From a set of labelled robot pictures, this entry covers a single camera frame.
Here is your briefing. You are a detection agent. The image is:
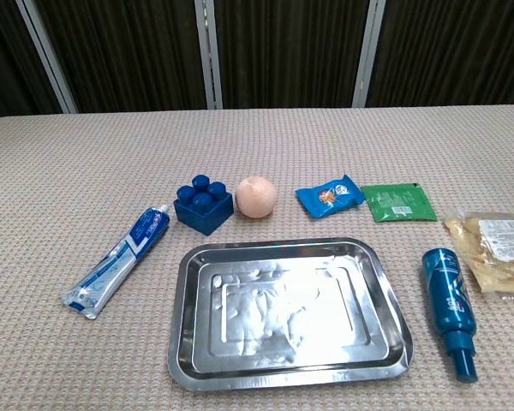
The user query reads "clear bag of snacks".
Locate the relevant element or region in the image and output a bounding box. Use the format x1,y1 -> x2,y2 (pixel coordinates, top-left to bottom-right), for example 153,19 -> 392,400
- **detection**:
443,208 -> 514,295

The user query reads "stainless steel tray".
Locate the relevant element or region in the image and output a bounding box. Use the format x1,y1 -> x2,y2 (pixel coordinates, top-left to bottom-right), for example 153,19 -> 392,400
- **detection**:
167,237 -> 415,391

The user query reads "peach coloured ball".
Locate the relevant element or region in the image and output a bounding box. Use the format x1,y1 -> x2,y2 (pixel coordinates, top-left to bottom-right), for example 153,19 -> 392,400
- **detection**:
235,176 -> 278,220

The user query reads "blue toy building block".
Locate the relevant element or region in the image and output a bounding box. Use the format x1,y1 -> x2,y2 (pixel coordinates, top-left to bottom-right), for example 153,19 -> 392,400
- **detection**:
173,173 -> 235,236

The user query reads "blue snack packet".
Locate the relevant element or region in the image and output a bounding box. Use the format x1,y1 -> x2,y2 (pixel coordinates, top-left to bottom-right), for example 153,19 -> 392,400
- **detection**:
294,174 -> 367,220

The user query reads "blue white toothpaste tube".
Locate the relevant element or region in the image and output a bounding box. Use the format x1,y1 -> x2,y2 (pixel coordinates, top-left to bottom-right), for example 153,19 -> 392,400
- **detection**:
61,204 -> 171,320

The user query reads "green sachet packet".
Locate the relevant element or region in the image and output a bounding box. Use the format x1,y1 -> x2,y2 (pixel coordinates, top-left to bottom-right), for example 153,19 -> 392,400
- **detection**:
360,182 -> 439,223

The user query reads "dark pleated curtain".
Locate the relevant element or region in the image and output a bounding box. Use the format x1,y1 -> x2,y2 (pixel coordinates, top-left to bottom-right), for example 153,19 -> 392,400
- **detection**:
0,0 -> 514,122

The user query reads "beige woven tablecloth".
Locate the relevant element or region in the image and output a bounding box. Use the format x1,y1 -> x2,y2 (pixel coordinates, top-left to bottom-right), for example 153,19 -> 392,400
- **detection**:
0,104 -> 514,411

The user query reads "blue spray bottle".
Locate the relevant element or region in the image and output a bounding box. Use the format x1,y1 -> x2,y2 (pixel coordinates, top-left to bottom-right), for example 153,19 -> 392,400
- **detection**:
421,247 -> 480,384

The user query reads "grey metal frame post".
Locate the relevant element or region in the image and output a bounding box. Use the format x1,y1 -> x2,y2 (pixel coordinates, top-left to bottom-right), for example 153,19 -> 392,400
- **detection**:
15,0 -> 79,115
194,0 -> 224,110
351,0 -> 387,109

